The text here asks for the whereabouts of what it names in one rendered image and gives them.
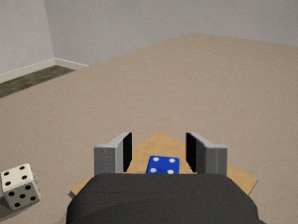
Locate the tan square mat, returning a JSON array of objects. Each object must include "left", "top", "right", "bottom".
[{"left": 70, "top": 132, "right": 259, "bottom": 196}]

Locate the white die with black pips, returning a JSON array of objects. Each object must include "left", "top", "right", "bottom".
[{"left": 0, "top": 163, "right": 41, "bottom": 210}]

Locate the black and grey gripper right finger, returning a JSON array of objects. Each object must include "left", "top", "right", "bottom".
[{"left": 186, "top": 132, "right": 228, "bottom": 176}]

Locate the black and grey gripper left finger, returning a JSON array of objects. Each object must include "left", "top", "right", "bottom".
[{"left": 94, "top": 132, "right": 132, "bottom": 176}]

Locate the blue die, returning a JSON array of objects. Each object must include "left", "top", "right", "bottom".
[{"left": 146, "top": 155, "right": 180, "bottom": 174}]

